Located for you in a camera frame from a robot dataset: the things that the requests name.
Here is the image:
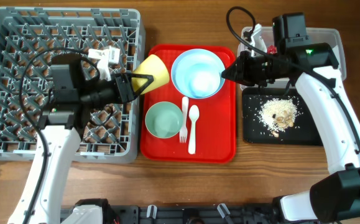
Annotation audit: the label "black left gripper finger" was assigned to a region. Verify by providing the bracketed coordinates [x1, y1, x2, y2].
[131, 76, 154, 95]
[126, 73, 154, 80]

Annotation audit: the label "yellow plastic cup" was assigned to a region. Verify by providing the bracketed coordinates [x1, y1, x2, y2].
[133, 54, 170, 95]

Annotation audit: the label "red sauce packet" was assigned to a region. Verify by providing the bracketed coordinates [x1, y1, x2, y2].
[267, 45, 277, 54]

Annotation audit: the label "light blue bowl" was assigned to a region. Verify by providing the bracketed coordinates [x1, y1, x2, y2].
[170, 49, 226, 100]

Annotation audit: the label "rice and peanut shells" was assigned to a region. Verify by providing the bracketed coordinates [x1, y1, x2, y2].
[257, 98, 298, 138]

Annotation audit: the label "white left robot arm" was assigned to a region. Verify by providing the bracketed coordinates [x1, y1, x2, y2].
[9, 54, 168, 223]

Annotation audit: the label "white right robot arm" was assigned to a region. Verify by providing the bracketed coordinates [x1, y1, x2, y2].
[221, 12, 360, 223]

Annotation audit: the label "grey dishwasher rack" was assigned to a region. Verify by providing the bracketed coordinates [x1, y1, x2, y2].
[0, 7, 145, 161]

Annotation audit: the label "large light blue plate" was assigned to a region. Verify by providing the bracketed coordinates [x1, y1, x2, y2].
[170, 48, 226, 100]

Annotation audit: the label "green bowl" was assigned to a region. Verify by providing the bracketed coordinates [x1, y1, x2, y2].
[144, 101, 183, 139]

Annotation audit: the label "black tray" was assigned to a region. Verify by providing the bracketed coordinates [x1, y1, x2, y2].
[242, 87, 323, 146]

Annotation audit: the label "white plastic spoon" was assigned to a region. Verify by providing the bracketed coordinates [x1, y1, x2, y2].
[188, 105, 200, 154]

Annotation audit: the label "red plastic tray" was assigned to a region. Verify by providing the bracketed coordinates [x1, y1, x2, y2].
[140, 44, 236, 164]

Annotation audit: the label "white plastic fork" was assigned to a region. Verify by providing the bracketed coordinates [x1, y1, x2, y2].
[179, 96, 189, 143]

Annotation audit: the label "clear plastic bin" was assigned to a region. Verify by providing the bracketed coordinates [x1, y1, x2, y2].
[237, 25, 347, 88]

